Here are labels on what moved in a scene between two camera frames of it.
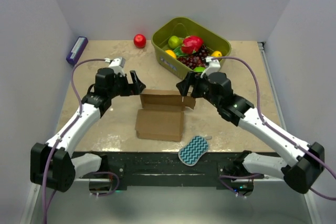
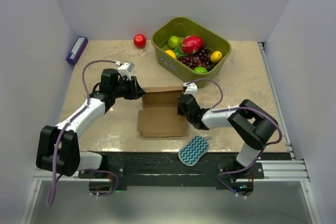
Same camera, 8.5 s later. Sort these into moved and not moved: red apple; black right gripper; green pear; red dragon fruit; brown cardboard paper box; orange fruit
Moved: black right gripper; brown cardboard paper box
Not moved: red dragon fruit; green pear; orange fruit; red apple
